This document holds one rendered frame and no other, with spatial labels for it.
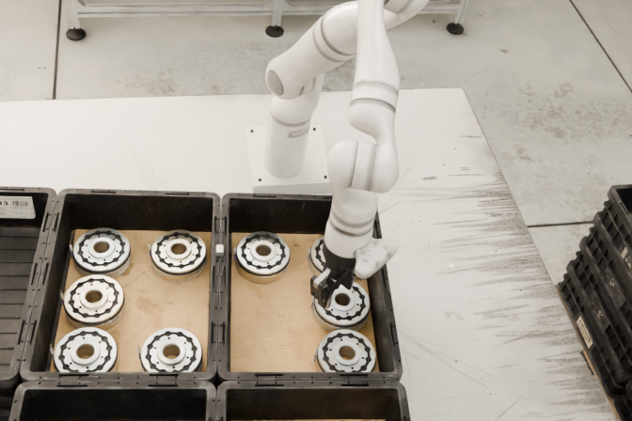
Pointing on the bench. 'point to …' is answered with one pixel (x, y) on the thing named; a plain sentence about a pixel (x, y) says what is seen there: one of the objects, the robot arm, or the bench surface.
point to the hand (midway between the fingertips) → (336, 290)
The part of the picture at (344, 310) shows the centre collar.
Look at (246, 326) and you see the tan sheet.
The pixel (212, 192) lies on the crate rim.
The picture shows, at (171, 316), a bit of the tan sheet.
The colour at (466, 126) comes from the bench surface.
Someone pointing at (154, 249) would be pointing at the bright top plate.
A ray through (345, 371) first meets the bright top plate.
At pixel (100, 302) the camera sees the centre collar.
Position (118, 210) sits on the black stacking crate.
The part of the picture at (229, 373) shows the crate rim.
